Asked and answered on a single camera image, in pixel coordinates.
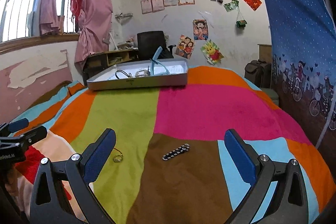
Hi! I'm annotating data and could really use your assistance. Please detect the red hanging garment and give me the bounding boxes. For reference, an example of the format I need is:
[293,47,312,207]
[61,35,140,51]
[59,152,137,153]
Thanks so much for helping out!
[70,0,83,24]

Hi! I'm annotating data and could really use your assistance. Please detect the wooden window sill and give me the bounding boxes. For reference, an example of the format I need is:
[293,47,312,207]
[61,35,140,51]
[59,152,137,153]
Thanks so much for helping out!
[0,34,81,54]

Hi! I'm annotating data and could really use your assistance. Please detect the yellow bear poster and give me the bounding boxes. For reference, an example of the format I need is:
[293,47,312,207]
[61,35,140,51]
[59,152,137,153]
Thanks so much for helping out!
[200,39,224,65]

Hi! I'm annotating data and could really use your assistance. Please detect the dark suitcase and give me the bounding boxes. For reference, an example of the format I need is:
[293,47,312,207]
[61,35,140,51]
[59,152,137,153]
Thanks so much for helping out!
[244,59,272,88]

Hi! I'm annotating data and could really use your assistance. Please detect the black office chair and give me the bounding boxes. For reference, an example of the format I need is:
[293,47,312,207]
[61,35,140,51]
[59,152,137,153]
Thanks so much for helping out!
[137,30,176,61]

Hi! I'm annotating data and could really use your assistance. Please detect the anime character poster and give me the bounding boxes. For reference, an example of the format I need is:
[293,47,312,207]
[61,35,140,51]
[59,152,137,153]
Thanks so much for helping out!
[193,19,209,41]

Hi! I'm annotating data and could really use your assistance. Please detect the grey shallow tray box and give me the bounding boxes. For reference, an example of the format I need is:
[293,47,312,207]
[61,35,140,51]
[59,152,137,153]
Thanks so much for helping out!
[86,58,189,91]

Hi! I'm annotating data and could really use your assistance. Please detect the blue fabric wardrobe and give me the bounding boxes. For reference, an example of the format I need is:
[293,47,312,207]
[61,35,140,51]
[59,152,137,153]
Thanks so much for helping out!
[252,0,336,151]

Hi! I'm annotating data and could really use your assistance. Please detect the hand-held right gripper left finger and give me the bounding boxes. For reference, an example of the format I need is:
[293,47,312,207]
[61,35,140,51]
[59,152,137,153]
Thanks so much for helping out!
[29,128,117,224]

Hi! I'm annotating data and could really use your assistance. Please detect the dark wooden desk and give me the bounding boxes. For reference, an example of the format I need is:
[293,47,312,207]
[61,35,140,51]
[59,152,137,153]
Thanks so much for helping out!
[83,48,139,81]

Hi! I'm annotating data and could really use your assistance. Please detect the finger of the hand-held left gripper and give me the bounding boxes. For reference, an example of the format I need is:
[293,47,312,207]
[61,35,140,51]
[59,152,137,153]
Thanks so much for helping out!
[0,118,30,138]
[8,125,48,148]

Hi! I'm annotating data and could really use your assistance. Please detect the black and white hair clip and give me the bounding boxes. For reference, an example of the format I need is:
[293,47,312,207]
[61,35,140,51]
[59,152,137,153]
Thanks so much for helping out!
[162,143,190,161]

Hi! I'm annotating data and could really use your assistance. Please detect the wooden cabinet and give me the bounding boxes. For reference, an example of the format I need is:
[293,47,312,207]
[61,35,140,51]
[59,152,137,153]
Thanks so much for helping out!
[257,44,272,63]

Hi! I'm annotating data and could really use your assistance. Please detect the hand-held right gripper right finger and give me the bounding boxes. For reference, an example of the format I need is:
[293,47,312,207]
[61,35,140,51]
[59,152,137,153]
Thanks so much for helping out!
[224,129,309,224]

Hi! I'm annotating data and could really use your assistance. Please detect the blue wrist watch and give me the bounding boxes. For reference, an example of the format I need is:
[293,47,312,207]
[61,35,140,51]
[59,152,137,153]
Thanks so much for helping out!
[149,46,172,76]

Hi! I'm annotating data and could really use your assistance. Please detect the red square paper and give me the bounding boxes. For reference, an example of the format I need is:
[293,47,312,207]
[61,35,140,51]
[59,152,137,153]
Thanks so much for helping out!
[242,0,263,11]

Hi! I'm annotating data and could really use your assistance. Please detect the large pink curtain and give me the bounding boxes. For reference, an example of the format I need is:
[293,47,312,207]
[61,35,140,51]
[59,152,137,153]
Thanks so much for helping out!
[74,0,114,63]

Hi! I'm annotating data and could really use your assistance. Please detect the cartoon family poster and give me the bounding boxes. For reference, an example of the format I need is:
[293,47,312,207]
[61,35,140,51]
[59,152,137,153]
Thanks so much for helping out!
[175,34,196,59]

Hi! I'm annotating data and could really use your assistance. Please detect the small green hanging bag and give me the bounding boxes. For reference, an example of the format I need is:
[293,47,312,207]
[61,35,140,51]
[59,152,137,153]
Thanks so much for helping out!
[236,10,248,29]

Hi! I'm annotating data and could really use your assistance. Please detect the colourful patchwork blanket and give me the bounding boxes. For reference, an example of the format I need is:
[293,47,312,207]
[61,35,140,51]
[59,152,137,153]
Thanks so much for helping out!
[0,65,336,224]

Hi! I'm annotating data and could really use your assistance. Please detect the green wall photos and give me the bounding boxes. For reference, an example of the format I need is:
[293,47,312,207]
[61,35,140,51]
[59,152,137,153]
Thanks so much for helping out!
[224,0,239,12]

